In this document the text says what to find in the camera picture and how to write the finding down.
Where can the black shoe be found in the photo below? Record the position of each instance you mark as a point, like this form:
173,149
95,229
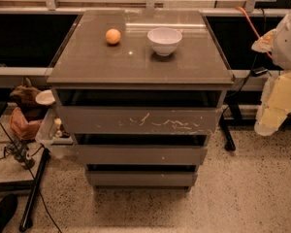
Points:
8,207

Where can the black metal stand leg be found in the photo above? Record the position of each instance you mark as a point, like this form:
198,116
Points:
26,221

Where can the black table leg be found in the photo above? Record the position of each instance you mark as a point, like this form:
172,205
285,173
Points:
235,120

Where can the grey clamp tool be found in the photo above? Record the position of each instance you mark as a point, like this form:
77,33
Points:
19,151

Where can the small white bowl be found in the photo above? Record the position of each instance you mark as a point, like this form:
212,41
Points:
45,98

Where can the grey bottom drawer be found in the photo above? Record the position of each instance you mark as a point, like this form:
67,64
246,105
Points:
140,179

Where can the grey top drawer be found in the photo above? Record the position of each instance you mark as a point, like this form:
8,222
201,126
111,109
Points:
153,121

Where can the grey middle drawer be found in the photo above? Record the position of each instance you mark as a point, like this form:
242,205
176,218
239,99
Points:
138,155

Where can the tan foam padded gripper finger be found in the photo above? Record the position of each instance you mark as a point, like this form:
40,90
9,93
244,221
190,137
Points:
264,43

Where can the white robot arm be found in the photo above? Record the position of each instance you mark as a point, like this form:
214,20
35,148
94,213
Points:
281,52

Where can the black power adapter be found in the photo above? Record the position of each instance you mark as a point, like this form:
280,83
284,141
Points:
256,72

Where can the grey drawer cabinet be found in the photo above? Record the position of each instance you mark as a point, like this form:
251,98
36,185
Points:
90,72

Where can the clear plastic bin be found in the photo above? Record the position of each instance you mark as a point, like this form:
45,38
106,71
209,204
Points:
49,137

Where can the orange cloth bag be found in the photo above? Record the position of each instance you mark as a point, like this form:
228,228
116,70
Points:
24,129

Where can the brown plush toy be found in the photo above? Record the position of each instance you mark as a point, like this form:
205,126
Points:
25,97

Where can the white ceramic bowl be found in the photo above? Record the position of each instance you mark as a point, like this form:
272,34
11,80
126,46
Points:
164,40

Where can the grey drawer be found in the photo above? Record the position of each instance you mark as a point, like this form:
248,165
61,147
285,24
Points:
140,179
153,121
138,155

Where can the yellow foam padded gripper finger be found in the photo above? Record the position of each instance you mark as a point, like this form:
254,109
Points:
275,104

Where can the orange fruit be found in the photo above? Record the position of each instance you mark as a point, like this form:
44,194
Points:
113,36

